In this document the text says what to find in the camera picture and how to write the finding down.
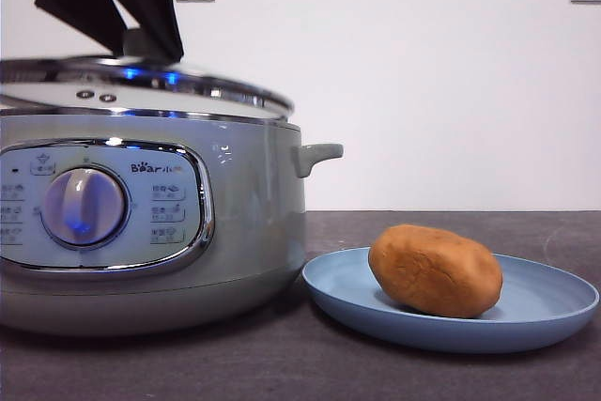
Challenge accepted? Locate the brown potato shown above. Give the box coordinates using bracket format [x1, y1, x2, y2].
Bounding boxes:
[368, 224, 504, 320]

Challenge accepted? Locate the glass lid with grey knob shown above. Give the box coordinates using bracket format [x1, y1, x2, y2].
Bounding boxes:
[0, 27, 295, 121]

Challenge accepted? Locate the pale green electric steamer pot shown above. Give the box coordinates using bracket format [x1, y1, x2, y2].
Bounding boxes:
[0, 100, 345, 338]

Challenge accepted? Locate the blue round plate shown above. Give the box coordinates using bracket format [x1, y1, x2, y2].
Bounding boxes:
[301, 246, 601, 355]

